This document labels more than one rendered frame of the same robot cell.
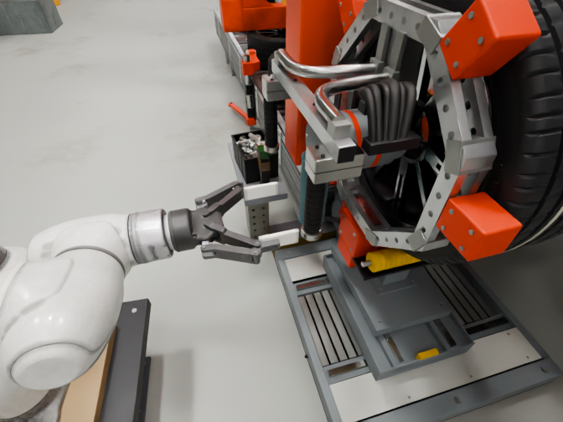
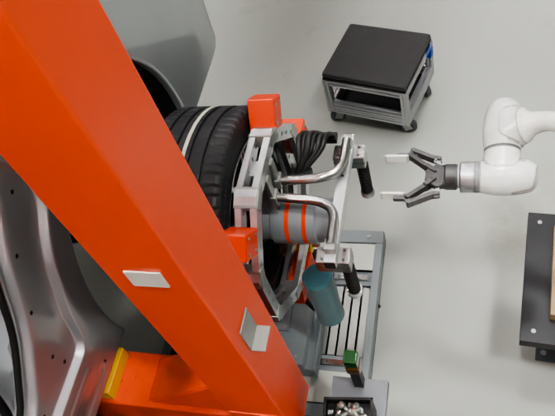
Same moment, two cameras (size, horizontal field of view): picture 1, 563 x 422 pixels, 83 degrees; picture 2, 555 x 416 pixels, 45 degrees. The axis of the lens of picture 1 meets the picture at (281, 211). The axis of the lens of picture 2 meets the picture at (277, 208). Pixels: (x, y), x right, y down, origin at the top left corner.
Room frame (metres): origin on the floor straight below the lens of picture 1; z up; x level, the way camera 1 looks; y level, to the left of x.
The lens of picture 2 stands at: (1.51, 0.57, 2.40)
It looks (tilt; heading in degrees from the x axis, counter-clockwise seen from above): 52 degrees down; 224
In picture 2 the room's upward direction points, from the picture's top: 22 degrees counter-clockwise
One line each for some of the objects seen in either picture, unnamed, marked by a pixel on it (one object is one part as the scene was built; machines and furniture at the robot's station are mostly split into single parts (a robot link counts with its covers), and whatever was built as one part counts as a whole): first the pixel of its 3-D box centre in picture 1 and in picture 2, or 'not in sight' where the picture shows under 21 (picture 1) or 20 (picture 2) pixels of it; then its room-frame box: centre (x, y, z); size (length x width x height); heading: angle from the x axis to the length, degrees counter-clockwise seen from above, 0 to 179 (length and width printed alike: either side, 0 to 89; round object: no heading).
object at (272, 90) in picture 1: (281, 85); (334, 259); (0.79, 0.00, 0.93); 0.09 x 0.05 x 0.05; 106
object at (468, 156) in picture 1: (382, 135); (277, 219); (0.68, -0.24, 0.85); 0.54 x 0.07 x 0.54; 16
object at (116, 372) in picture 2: not in sight; (97, 371); (1.25, -0.60, 0.70); 0.14 x 0.14 x 0.05; 16
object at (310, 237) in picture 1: (313, 206); (364, 177); (0.46, -0.06, 0.83); 0.04 x 0.04 x 0.16
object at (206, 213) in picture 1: (224, 205); (420, 189); (0.46, 0.11, 0.83); 0.11 x 0.01 x 0.04; 147
